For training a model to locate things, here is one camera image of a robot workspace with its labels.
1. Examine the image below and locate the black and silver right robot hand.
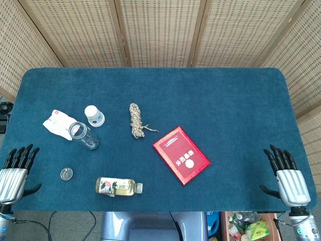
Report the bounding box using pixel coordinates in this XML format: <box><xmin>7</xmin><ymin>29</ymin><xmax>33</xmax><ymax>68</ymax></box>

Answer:
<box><xmin>259</xmin><ymin>144</ymin><xmax>311</xmax><ymax>208</ymax></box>

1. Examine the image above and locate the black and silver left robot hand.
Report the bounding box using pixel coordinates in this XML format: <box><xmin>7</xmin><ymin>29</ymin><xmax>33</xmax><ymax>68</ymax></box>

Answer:
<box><xmin>0</xmin><ymin>144</ymin><xmax>43</xmax><ymax>205</ymax></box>

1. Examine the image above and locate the round jar lid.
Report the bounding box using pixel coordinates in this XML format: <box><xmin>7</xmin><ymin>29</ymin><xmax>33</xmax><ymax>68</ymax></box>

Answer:
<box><xmin>60</xmin><ymin>167</ymin><xmax>74</xmax><ymax>181</ymax></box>

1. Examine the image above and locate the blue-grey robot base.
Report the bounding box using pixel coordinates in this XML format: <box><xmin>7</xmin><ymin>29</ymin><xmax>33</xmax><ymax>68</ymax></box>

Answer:
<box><xmin>100</xmin><ymin>211</ymin><xmax>209</xmax><ymax>241</ymax></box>

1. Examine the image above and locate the clear glass jar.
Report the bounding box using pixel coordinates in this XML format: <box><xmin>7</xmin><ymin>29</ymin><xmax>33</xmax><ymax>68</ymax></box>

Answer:
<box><xmin>68</xmin><ymin>121</ymin><xmax>100</xmax><ymax>151</ymax></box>

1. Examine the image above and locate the plastic bottle yellow liquid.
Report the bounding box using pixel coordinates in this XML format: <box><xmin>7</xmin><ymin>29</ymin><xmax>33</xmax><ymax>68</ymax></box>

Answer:
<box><xmin>95</xmin><ymin>176</ymin><xmax>143</xmax><ymax>197</ymax></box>

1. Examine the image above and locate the white floral paper cup stack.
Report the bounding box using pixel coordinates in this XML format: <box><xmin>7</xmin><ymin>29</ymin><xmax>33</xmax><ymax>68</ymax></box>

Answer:
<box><xmin>84</xmin><ymin>105</ymin><xmax>105</xmax><ymax>127</ymax></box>

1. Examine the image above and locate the green snack packet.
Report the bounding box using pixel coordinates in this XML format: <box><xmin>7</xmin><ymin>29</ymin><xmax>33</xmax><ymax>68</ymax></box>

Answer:
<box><xmin>250</xmin><ymin>220</ymin><xmax>270</xmax><ymax>239</ymax></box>

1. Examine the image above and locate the white tissue packet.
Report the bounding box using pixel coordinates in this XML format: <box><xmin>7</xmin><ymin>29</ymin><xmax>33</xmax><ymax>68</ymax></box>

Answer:
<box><xmin>42</xmin><ymin>109</ymin><xmax>76</xmax><ymax>141</ymax></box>

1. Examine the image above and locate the cardboard box of trash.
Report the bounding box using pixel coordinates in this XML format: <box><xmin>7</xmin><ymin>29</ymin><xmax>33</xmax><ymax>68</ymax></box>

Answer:
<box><xmin>220</xmin><ymin>211</ymin><xmax>279</xmax><ymax>241</ymax></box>

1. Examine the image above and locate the blue plastic container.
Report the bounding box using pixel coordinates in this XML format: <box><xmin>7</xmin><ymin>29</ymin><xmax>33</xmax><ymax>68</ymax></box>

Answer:
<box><xmin>207</xmin><ymin>211</ymin><xmax>221</xmax><ymax>238</ymax></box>

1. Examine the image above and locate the red certificate book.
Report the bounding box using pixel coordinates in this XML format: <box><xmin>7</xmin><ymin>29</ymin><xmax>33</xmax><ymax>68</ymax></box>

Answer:
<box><xmin>152</xmin><ymin>126</ymin><xmax>212</xmax><ymax>186</ymax></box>

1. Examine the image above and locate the blue table mat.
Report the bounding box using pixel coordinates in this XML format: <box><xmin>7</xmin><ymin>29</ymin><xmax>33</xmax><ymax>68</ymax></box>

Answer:
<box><xmin>0</xmin><ymin>67</ymin><xmax>318</xmax><ymax>213</ymax></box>

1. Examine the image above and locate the black cable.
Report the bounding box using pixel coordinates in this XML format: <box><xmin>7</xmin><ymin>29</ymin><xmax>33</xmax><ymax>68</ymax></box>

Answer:
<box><xmin>11</xmin><ymin>218</ymin><xmax>53</xmax><ymax>241</ymax></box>

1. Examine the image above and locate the black device with cables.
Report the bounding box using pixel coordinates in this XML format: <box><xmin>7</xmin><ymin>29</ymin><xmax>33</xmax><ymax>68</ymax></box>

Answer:
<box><xmin>0</xmin><ymin>101</ymin><xmax>14</xmax><ymax>134</ymax></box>

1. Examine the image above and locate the blue cable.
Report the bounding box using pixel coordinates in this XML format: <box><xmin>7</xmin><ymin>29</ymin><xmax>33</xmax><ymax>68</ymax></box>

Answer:
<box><xmin>87</xmin><ymin>211</ymin><xmax>98</xmax><ymax>241</ymax></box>

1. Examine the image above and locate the beige rope bundle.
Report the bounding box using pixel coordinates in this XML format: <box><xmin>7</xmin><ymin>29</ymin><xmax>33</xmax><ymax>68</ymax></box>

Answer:
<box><xmin>129</xmin><ymin>102</ymin><xmax>159</xmax><ymax>139</ymax></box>

